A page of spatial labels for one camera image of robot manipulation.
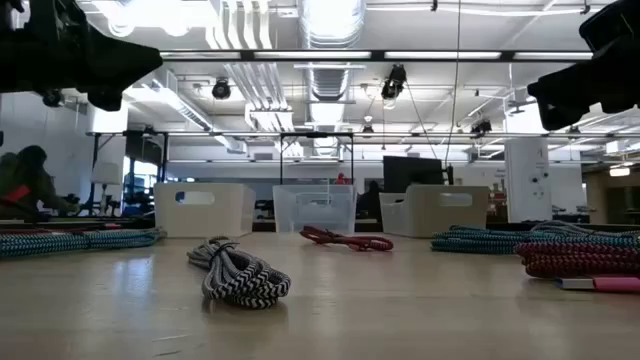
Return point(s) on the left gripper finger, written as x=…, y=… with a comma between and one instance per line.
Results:
x=120, y=62

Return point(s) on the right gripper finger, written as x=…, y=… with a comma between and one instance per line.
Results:
x=565, y=90

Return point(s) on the black ceiling spotlight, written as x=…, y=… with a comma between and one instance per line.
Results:
x=52, y=99
x=394, y=80
x=221, y=89
x=480, y=126

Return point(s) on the white square column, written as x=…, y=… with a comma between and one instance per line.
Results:
x=525, y=165

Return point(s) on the white softbox light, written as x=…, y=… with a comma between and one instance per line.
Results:
x=106, y=173

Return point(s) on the person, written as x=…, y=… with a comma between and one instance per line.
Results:
x=30, y=180

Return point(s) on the black computer monitor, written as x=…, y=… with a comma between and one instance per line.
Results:
x=410, y=172

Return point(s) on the white plastic bin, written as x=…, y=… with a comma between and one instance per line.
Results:
x=225, y=215

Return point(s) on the pale grey plastic bin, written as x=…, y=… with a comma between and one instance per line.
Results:
x=430, y=220

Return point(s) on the clear plastic bin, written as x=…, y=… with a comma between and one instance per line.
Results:
x=310, y=215

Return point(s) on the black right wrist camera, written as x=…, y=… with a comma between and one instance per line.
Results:
x=615, y=25

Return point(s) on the black aluminium table frame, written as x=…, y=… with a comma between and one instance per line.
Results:
x=505, y=226

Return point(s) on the black overhead frame bar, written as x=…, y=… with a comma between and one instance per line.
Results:
x=377, y=55

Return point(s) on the black background rig frame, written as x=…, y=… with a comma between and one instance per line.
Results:
x=317, y=134

